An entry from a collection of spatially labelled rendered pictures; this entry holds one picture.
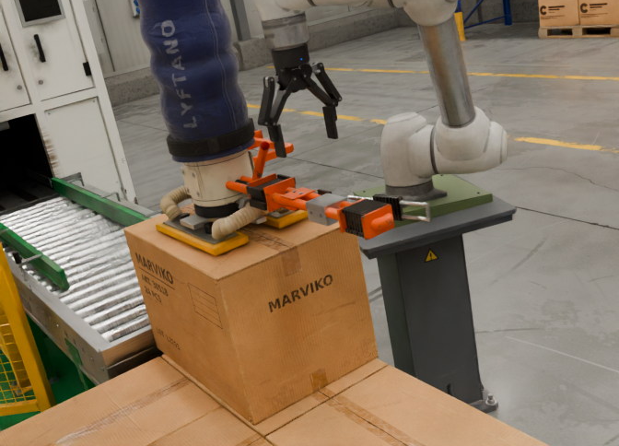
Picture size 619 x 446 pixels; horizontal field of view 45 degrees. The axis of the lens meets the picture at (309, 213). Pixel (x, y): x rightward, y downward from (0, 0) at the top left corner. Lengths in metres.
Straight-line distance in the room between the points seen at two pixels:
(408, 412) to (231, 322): 0.47
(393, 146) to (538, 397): 1.04
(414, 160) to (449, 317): 0.55
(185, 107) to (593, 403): 1.71
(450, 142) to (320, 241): 0.63
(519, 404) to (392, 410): 1.00
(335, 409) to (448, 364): 0.82
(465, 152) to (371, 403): 0.83
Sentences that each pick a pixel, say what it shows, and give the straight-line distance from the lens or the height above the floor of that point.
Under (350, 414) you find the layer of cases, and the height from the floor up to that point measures 0.54.
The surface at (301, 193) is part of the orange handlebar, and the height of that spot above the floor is 1.10.
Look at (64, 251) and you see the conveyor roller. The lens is 3.52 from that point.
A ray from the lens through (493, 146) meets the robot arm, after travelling 2.31.
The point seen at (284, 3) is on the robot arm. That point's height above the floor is 1.51.
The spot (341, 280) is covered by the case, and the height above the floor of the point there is 0.80.
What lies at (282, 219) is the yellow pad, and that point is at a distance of 1.91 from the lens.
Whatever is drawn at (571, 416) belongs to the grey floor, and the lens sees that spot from 2.72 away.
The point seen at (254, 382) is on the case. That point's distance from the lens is 1.85.
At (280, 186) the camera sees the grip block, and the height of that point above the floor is 1.10.
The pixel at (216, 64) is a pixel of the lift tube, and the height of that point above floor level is 1.38.
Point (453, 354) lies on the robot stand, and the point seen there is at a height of 0.24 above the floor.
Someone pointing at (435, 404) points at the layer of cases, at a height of 0.54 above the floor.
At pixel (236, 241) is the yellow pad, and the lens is 1.84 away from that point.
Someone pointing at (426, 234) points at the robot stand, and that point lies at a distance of 2.26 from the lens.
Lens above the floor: 1.59
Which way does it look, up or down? 19 degrees down
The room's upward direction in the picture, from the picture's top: 11 degrees counter-clockwise
